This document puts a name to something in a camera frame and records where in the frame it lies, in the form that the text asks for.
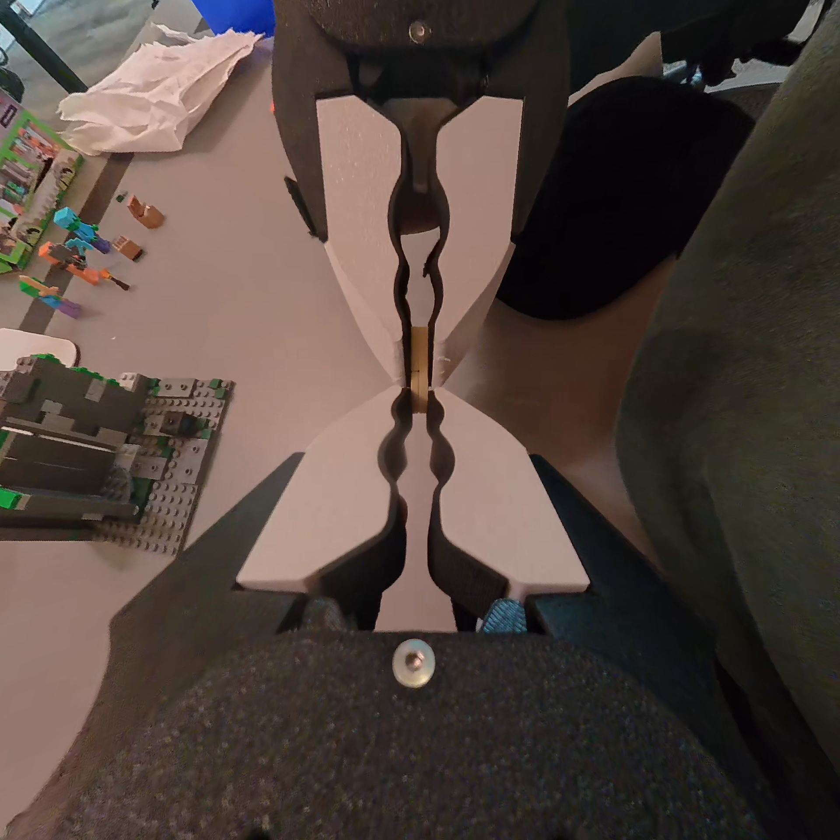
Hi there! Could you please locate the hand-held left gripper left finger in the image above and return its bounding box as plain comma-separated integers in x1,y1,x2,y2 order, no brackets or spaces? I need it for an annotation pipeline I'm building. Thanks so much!
235,385,414,624

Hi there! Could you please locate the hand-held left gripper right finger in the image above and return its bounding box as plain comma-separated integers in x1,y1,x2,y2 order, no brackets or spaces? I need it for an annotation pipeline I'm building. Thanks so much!
427,392,592,613

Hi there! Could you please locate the light grey desk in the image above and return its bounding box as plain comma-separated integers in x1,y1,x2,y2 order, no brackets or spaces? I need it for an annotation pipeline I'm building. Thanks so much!
0,0,681,840

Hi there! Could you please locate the white flat object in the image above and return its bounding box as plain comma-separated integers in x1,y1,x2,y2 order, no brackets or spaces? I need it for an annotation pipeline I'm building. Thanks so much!
0,327,81,371

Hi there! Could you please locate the black metal pole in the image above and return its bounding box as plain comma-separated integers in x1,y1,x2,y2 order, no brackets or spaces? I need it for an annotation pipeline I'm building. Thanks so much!
0,2,88,93

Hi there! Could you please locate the green purple toy brick figure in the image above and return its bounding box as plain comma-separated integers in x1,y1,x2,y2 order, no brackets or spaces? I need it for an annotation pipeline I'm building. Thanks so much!
18,274,85,319

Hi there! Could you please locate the grey toy brick model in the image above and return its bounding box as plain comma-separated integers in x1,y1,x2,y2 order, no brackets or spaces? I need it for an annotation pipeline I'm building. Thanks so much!
0,353,237,558

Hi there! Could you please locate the blue bin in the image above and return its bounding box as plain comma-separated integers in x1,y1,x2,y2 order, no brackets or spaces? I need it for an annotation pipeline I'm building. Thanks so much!
198,0,277,38

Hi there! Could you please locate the green toy box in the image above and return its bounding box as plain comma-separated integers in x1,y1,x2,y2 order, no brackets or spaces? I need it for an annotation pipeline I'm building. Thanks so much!
0,88,86,274

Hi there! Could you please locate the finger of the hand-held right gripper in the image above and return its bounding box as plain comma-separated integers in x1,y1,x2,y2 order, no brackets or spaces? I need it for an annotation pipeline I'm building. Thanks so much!
429,95,527,389
316,95,414,387

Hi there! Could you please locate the cyan toy brick figure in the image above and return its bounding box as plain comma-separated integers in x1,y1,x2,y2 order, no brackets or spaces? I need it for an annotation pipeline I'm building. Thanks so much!
54,206,114,254

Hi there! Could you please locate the tan toy brick panel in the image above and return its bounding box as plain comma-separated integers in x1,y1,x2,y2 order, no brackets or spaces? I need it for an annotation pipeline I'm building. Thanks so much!
409,324,432,389

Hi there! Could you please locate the dark cloth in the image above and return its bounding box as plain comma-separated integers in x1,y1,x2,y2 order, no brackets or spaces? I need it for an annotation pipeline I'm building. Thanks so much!
497,74,758,322

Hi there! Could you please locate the white crumpled paper bag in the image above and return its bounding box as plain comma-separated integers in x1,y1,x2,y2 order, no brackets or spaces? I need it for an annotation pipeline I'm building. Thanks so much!
56,22,266,158

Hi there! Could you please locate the orange toy brick figure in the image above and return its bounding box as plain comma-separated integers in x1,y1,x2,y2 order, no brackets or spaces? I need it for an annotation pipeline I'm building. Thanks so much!
39,238,132,290

